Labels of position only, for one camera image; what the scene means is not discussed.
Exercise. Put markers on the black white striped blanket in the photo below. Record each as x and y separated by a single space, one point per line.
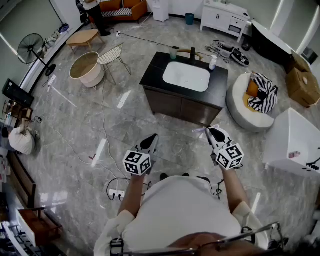
266 95

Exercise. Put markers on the brown wooden stool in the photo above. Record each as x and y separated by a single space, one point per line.
40 225

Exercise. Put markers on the person's eyeglasses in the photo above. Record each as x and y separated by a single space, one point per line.
262 228

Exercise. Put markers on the small cardboard box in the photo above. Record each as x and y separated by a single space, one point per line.
300 62

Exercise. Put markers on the orange sofa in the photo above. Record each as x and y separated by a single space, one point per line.
136 12

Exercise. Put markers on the round wood top side table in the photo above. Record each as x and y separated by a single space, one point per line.
85 67

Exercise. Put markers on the black tripod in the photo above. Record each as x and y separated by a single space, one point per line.
313 165

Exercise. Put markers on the black monitor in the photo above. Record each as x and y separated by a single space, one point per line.
17 91

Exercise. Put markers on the person's right forearm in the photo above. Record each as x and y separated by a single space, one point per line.
233 190

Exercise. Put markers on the grey cloth bag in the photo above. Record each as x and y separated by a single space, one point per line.
52 40

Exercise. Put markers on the person's black shoe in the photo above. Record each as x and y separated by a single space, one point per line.
163 176
185 174

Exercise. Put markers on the purple bag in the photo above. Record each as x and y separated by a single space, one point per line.
63 28

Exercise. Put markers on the person's left forearm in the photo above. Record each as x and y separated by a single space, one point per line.
130 195

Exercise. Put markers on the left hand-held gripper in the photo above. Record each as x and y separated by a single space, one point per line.
136 162

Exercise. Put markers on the pink packet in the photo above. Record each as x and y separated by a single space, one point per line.
294 154

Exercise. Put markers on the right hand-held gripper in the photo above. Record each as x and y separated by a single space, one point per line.
230 157

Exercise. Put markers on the curved wooden chair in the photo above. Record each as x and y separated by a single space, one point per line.
186 50

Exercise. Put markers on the white soap pump bottle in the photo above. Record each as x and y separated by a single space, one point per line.
212 63

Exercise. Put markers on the green translucent cup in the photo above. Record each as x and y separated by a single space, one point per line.
173 53

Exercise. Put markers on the white water dispenser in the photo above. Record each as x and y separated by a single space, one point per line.
160 10

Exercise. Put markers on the round white armchair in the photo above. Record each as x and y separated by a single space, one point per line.
237 105

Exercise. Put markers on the white stuffed bag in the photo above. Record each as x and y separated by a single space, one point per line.
21 140

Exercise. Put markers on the person's white shirt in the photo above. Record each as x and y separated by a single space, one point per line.
180 212

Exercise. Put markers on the wooden coffee table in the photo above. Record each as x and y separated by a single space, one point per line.
82 37

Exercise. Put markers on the orange cushion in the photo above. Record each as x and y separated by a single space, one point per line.
252 88

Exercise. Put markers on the large cardboard box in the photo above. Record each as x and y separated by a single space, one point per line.
302 87

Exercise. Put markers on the black white floor device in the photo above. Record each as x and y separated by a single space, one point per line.
240 57

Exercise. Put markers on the dark vanity cabinet black top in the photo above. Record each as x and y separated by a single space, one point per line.
155 75

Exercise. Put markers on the dark wooden bench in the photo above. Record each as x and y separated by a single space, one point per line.
22 180

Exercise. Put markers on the white power strip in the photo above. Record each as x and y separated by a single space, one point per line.
116 192
118 34
51 80

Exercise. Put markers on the person's face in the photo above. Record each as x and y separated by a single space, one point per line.
205 240

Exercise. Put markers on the white box cabinet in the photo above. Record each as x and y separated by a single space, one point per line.
292 135

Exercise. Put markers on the teal waste bin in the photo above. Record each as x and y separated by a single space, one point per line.
189 19

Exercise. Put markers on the black faucet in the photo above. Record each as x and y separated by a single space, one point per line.
192 55

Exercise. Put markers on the black jar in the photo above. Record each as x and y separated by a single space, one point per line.
246 45

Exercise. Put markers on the white vanity cabinet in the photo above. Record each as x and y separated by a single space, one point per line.
220 15

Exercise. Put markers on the white sink basin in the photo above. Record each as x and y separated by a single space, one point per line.
186 76

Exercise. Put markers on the wooden shelf rack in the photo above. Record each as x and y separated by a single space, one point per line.
17 110

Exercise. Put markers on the striped sofa cushion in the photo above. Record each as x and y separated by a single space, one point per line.
117 12

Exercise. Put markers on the black floor fan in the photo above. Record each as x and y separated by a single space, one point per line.
30 48

